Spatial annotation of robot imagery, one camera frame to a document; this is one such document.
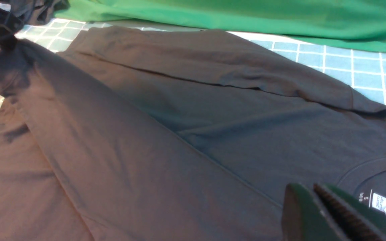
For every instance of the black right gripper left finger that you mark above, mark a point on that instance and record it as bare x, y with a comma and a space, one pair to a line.
304, 217

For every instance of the dark gray long-sleeved shirt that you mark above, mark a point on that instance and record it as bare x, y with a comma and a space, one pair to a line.
132, 135

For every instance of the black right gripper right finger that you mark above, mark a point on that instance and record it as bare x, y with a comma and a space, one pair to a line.
356, 220

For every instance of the green backdrop cloth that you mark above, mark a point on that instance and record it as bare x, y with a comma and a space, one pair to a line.
352, 24

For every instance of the crumpled dark gray garment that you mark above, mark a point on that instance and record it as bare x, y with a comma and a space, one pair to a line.
15, 14

